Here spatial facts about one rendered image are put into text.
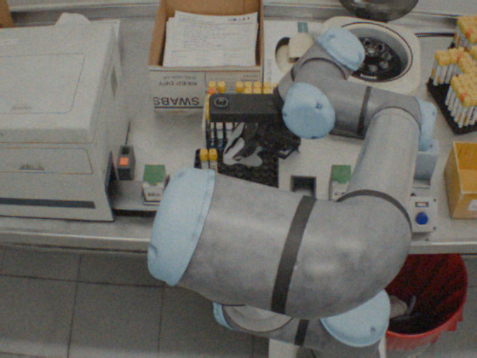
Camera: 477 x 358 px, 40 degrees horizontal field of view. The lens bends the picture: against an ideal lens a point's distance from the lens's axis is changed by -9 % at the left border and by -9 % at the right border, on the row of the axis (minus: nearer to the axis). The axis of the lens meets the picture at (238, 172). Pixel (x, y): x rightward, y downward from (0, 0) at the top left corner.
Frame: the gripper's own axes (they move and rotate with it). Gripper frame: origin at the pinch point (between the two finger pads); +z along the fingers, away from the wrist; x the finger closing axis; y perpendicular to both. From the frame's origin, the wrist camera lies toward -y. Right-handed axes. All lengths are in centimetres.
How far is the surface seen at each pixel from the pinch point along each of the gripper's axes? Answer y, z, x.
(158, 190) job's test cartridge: -7.0, 13.3, -2.2
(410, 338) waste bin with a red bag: 71, 29, -11
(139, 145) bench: -8.6, 24.2, 15.5
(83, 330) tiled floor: 9, 115, 7
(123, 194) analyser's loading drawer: -11.5, 21.3, -0.2
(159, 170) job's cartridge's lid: -7.9, 11.5, 1.1
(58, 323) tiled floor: 1, 120, 9
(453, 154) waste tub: 44.8, -16.5, 8.3
